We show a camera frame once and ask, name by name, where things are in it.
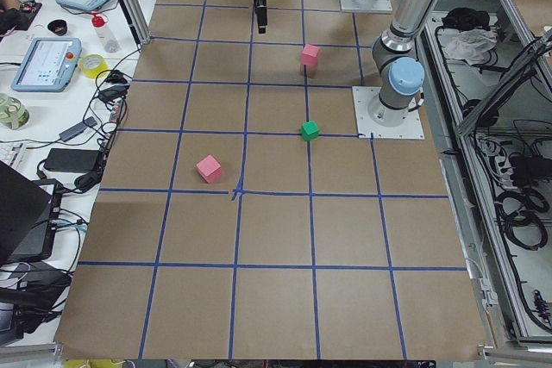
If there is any green cube near arm base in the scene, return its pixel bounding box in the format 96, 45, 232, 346
300, 120, 320, 142

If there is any person hand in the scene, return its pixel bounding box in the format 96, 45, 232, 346
0, 9, 21, 35

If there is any pink cube far side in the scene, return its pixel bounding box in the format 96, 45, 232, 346
300, 44, 320, 67

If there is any pink cube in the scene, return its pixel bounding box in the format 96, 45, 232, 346
196, 154, 223, 184
300, 44, 320, 67

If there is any squeeze bottle red cap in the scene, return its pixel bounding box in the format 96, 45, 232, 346
91, 13, 120, 53

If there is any pink cube near centre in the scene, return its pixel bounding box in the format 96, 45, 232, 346
196, 154, 223, 184

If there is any yellow tape roll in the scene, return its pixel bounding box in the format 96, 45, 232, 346
78, 54, 109, 79

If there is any black small bowl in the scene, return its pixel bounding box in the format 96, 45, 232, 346
47, 19, 68, 36

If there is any white crumpled cloth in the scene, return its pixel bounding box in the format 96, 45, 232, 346
443, 28, 498, 65

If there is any teach pendant near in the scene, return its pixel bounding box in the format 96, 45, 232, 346
11, 38, 82, 92

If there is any black power adapter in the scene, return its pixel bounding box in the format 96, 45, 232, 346
44, 148, 100, 173

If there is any black laptop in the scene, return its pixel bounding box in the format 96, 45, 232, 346
1, 164, 62, 265

